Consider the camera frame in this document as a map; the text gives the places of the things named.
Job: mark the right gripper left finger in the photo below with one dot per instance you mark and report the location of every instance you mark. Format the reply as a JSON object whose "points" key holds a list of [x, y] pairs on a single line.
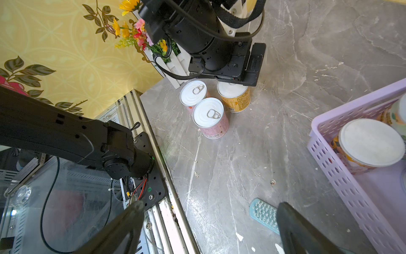
{"points": [[125, 228]]}

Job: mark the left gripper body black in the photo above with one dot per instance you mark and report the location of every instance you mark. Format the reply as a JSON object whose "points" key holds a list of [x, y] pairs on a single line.
{"points": [[230, 62]]}

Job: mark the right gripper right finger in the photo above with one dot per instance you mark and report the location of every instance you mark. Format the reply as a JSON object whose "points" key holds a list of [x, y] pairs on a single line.
{"points": [[299, 236]]}

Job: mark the pull-tab can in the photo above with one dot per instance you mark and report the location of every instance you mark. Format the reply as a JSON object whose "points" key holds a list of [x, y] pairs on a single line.
{"points": [[209, 115], [236, 98], [193, 93]]}

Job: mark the purple plastic basket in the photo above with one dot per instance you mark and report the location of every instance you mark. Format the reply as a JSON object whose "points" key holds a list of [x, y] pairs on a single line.
{"points": [[376, 199]]}

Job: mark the small orange can white lid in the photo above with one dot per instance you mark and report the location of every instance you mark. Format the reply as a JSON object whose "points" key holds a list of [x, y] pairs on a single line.
{"points": [[366, 144]]}

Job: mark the green label can white lid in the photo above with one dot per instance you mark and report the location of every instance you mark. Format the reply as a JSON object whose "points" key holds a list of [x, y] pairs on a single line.
{"points": [[395, 116]]}

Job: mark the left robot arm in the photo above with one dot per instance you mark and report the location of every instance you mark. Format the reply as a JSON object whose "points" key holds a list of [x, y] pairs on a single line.
{"points": [[199, 27]]}

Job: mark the teal brush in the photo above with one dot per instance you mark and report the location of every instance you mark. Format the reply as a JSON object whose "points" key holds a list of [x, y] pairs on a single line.
{"points": [[265, 214]]}

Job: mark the aluminium rail frame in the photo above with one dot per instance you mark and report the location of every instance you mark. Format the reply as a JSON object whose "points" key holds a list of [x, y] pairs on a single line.
{"points": [[107, 146]]}

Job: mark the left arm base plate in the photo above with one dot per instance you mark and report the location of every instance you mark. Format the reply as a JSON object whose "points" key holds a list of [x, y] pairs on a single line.
{"points": [[152, 186]]}

